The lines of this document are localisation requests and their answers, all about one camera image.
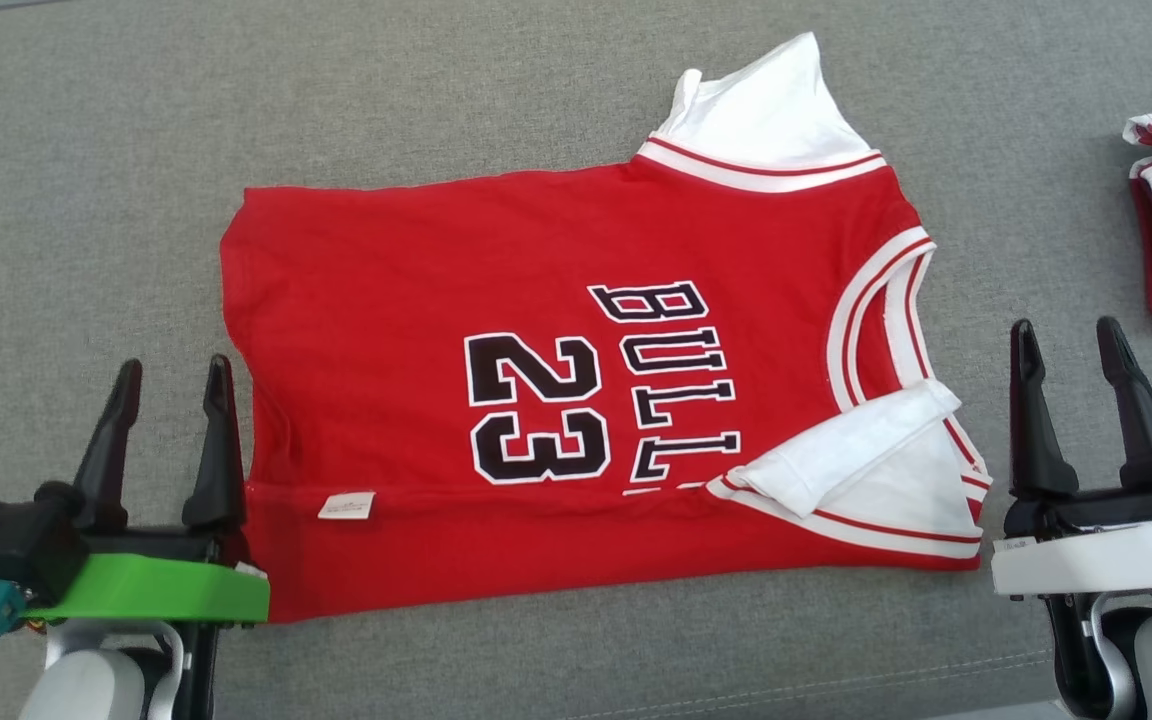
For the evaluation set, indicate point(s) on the red basketball jersey white sleeves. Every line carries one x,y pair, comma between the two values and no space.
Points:
386,300

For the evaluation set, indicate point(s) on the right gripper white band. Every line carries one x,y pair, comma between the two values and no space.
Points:
1106,555

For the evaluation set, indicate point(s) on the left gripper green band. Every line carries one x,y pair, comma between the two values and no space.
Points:
156,590

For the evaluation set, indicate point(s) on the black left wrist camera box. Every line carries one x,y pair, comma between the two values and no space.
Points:
11,545

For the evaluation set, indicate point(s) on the grey fabric sofa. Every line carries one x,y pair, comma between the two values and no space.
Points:
86,200

